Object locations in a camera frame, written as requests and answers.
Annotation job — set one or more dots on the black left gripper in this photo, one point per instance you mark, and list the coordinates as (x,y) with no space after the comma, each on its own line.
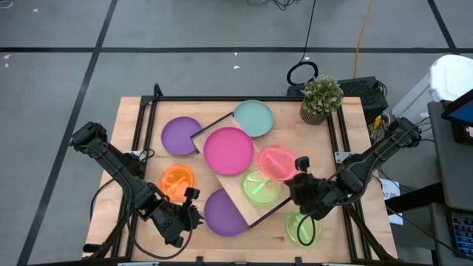
(170,221)

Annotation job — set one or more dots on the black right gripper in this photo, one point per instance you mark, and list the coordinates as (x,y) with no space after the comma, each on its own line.
(310,194)

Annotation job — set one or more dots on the purple plate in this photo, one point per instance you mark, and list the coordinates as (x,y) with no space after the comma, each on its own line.
(221,218)
(179,136)

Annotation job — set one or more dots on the green transparent plate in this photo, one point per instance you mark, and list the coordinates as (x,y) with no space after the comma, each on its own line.
(293,231)
(258,188)

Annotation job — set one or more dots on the orange transparent plate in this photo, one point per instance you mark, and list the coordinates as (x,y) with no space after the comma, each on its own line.
(175,181)

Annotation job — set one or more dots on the pink transparent plate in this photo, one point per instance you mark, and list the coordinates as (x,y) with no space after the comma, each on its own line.
(275,162)

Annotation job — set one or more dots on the magenta plate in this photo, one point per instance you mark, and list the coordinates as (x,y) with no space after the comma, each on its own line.
(228,150)

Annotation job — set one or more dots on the teal plate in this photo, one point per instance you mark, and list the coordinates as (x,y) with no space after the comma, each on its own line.
(255,118)

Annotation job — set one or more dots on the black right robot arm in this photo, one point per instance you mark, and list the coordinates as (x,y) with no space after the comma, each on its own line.
(380,155)

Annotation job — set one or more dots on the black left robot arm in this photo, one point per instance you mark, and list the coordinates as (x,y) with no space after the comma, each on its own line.
(122,173)

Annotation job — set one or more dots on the wooden shelf with black legs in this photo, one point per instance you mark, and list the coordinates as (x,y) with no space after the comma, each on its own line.
(236,199)

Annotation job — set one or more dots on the silver metal bar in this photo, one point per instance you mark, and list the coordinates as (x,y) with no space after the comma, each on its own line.
(138,264)

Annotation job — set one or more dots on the white paper sheet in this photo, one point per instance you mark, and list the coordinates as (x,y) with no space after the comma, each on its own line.
(391,188)

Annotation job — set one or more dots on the potted plant in ribbed pot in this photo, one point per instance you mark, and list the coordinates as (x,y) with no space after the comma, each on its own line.
(321,98)

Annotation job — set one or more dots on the grey desk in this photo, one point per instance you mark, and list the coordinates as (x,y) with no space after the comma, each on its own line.
(454,177)

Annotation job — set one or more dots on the black keyboard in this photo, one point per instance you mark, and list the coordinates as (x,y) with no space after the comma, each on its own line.
(463,236)

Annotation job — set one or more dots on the black monitor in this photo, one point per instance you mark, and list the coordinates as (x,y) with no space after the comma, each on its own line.
(462,111)

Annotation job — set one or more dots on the white lidded bin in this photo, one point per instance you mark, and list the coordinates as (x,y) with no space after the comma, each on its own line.
(452,75)

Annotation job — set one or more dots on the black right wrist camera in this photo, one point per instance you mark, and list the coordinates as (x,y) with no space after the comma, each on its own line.
(302,163)

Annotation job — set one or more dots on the black aluminium table frame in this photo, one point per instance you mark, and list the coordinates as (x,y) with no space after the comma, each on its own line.
(240,98)

